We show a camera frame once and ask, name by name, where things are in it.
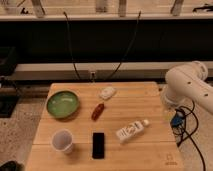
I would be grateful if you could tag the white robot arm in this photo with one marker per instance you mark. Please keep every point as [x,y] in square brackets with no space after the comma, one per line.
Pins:
[188,81]

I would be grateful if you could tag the white horizontal rail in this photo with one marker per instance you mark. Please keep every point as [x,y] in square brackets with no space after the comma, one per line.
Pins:
[66,71]

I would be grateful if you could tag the blue cable connector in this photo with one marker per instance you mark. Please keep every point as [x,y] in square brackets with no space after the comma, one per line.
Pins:
[177,120]

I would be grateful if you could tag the black smartphone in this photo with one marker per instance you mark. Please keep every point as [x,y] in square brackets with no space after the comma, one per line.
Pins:
[98,149]

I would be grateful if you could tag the white wall outlet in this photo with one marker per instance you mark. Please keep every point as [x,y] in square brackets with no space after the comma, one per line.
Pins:
[92,74]

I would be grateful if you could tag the white plastic bottle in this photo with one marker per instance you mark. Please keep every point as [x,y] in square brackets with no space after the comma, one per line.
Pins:
[131,130]

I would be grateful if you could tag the green bowl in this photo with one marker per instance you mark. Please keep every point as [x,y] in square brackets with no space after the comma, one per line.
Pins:
[62,104]

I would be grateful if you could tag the red chili pepper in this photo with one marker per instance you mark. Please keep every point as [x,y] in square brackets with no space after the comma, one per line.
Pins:
[97,111]

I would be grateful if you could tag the white crumpled cloth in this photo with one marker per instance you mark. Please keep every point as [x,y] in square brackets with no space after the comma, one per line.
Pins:
[107,92]

